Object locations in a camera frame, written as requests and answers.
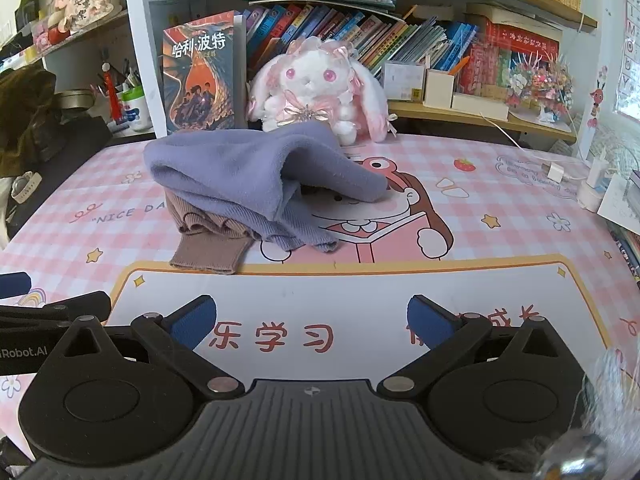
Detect fantasy novel with dragon cover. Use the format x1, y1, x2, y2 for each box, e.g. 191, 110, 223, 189
162, 10, 248, 136

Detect pink artificial flower bouquet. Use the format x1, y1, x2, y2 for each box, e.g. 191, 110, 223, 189
505, 57, 573, 123

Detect stack of thin notebooks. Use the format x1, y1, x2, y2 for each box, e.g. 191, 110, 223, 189
240, 0, 397, 12

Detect white jar with green lid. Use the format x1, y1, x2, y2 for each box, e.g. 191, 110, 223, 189
120, 87, 153, 132

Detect flat white box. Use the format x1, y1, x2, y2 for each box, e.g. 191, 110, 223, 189
451, 91, 510, 121

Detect purple and brown sweater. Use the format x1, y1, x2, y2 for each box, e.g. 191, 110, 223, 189
144, 122, 388, 276

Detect bunch of pens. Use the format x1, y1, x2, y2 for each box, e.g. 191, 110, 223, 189
90, 57, 147, 97

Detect stack of books and papers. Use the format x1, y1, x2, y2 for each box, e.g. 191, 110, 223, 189
600, 170, 640, 286

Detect dark brown jacket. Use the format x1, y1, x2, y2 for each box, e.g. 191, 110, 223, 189
0, 67, 113, 178

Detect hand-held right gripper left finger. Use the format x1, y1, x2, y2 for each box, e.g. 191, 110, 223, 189
47, 295, 246, 402

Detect white wooden bookshelf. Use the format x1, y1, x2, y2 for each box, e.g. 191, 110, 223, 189
0, 0, 601, 147

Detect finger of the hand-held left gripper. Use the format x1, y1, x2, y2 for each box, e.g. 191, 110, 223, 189
0, 272, 32, 302
0, 291, 112, 330

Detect white square pen box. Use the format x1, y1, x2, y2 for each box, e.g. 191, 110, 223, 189
424, 69, 456, 109

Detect red tassel ornament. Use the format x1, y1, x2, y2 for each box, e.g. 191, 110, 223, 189
97, 50, 124, 123

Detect row of colourful books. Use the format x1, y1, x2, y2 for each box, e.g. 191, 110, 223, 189
245, 2, 561, 97

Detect alphabet wall chart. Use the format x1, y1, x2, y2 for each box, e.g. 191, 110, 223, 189
615, 0, 640, 121

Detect round gold tin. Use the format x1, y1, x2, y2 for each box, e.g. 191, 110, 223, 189
54, 89, 96, 111

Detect pink cartoon wall sticker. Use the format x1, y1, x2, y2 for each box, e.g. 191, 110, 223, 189
582, 65, 609, 131

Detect pink checked cartoon desk mat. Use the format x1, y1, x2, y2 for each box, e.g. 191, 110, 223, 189
0, 132, 640, 480

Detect white charging cable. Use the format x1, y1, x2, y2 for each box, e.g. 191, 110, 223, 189
480, 112, 591, 183

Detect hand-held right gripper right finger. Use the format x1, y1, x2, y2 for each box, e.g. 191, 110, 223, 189
376, 294, 578, 401

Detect white memo pad box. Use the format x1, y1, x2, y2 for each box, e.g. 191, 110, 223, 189
382, 60, 428, 102

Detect white wrist watch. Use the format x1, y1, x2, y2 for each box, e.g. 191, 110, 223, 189
10, 171, 43, 205

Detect white pink plush bunny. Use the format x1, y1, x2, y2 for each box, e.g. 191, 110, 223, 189
247, 37, 398, 146

